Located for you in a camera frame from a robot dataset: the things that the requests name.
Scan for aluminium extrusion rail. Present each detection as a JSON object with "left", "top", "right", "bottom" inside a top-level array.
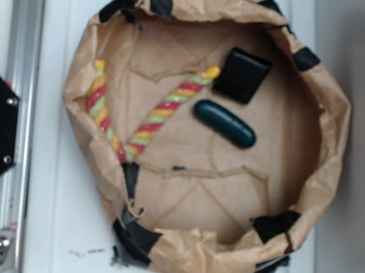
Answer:
[{"left": 0, "top": 0, "right": 45, "bottom": 273}]

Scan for black rectangular wallet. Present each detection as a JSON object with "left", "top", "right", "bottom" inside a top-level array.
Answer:
[{"left": 212, "top": 47, "right": 273, "bottom": 104}]

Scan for brown paper bag bin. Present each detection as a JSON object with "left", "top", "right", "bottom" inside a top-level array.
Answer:
[{"left": 63, "top": 0, "right": 351, "bottom": 273}]

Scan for twisted multicolour rope toy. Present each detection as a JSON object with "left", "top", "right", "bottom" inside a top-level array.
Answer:
[{"left": 85, "top": 59, "right": 221, "bottom": 164}]

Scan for dark green plastic pickle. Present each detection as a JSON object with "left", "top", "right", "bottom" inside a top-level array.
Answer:
[{"left": 193, "top": 100, "right": 257, "bottom": 149}]

